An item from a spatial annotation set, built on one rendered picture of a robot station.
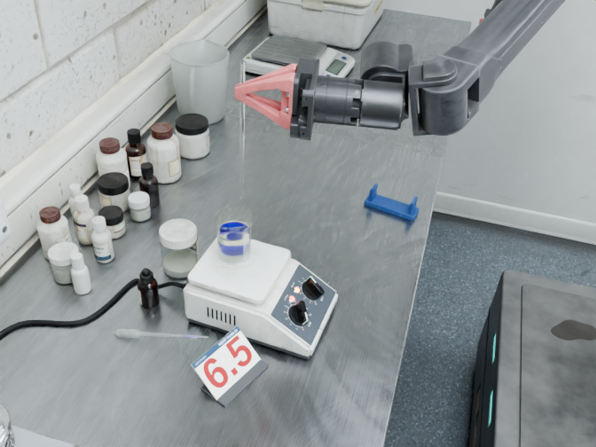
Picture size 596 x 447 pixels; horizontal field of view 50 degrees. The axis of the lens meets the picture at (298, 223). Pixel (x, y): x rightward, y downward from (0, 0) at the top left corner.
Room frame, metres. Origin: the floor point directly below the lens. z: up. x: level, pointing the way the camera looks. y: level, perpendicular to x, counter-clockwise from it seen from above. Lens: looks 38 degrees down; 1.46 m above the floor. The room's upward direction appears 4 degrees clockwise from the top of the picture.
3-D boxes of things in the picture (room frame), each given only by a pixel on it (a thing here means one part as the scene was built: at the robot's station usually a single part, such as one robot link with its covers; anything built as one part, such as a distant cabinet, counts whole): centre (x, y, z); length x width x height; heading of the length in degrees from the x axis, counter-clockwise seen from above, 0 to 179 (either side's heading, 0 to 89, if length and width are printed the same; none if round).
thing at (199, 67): (1.28, 0.24, 0.82); 0.18 x 0.13 x 0.15; 0
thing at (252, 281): (0.69, 0.08, 0.83); 0.12 x 0.12 x 0.01; 72
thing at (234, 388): (0.56, 0.08, 0.77); 0.09 x 0.06 x 0.04; 145
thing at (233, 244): (0.71, 0.09, 0.87); 0.06 x 0.05 x 0.08; 151
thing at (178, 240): (0.77, 0.19, 0.79); 0.06 x 0.06 x 0.08
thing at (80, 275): (0.71, 0.33, 0.79); 0.03 x 0.03 x 0.07
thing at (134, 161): (1.03, 0.32, 0.80); 0.04 x 0.04 x 0.10
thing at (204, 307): (0.68, 0.05, 0.79); 0.22 x 0.13 x 0.08; 72
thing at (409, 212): (0.98, -0.17, 0.77); 0.10 x 0.03 x 0.04; 65
